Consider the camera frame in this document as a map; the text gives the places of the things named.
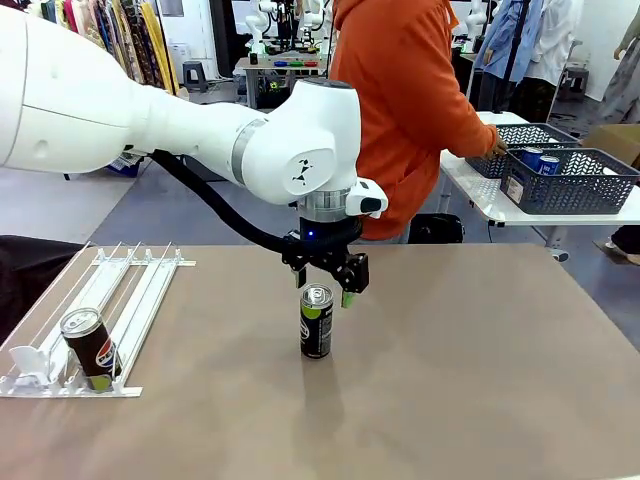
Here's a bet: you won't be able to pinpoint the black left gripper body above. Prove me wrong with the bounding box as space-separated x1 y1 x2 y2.
280 218 363 274

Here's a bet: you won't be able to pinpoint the black green drink can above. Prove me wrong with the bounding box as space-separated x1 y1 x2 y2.
299 282 335 361

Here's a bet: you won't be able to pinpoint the grey plastic herringbone basket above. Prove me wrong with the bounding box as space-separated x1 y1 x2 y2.
500 146 640 217

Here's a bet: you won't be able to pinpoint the person's right forearm orange sleeve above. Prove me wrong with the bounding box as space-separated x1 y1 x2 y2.
439 92 500 160

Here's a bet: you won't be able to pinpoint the black round stool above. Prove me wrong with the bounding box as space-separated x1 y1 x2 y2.
407 213 466 246

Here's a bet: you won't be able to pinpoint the white perforated side table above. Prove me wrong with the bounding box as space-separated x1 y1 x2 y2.
438 148 640 251

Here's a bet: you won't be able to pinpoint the person in orange hoodie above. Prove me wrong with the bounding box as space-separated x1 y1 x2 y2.
327 0 481 242

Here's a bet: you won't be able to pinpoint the background robot work table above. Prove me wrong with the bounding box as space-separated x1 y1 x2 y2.
233 53 335 110

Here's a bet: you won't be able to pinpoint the grey step stool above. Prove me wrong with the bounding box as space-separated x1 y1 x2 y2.
181 60 210 94
558 61 590 102

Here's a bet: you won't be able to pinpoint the black Pepsi drink can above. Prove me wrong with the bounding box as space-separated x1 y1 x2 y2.
59 306 124 394

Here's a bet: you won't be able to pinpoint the dark plastic herringbone basket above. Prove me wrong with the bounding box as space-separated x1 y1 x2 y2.
466 123 582 180

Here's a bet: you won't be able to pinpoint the black cloth cover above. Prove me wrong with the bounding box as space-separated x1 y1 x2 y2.
0 233 87 347

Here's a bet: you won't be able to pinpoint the bystander's dark shoe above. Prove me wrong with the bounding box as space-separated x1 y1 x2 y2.
603 224 640 267

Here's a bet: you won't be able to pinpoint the hanging blue white garments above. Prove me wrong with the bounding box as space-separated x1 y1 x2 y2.
473 0 577 121

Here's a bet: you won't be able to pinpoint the hanging patterned clothes rack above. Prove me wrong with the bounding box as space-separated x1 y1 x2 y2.
27 0 182 97

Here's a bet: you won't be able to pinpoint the brown cardboard box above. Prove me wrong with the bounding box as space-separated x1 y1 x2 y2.
581 123 640 170

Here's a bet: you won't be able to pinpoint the mannequin in grey dress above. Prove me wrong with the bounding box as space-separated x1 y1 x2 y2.
596 7 640 126

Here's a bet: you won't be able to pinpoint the black corrugated cable hose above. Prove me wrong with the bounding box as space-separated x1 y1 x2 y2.
148 148 304 257

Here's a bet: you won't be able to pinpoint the white wire can dispenser rack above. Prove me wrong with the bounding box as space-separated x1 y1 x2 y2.
0 240 198 400

